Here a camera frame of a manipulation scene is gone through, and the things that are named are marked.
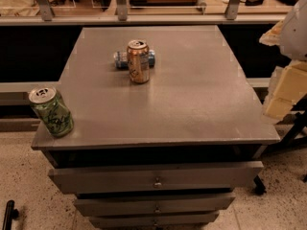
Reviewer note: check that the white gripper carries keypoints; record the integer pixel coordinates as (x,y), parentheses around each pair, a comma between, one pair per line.
(295,33)

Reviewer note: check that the orange soda can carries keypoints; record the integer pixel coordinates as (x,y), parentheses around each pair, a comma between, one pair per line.
(138,61)

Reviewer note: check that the blue can lying down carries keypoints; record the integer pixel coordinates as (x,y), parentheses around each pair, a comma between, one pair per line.
(121,62)

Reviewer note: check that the green soda can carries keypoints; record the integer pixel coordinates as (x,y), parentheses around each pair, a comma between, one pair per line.
(49,106)

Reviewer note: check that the black stand leg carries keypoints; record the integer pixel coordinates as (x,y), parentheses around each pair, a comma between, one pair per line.
(290,140)

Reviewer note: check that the black cabinet caster wheel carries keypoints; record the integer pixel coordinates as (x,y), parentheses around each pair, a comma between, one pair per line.
(260,188)

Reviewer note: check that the grey drawer cabinet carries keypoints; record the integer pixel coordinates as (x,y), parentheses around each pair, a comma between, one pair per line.
(197,107)

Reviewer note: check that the middle grey drawer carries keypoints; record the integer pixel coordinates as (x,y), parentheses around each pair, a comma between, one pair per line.
(153,204)

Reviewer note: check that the grey drawer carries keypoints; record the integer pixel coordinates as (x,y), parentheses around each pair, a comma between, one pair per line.
(157,220)
(162,177)
(153,204)

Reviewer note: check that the bottom grey drawer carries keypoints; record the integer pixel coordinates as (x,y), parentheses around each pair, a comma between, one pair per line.
(157,220)

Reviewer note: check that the grey metal railing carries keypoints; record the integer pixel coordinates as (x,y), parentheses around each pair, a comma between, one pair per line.
(101,12)

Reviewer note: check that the top grey drawer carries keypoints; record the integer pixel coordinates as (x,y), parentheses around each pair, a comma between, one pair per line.
(162,177)

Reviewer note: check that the black handle on floor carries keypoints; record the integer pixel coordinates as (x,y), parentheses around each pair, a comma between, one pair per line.
(10,214)

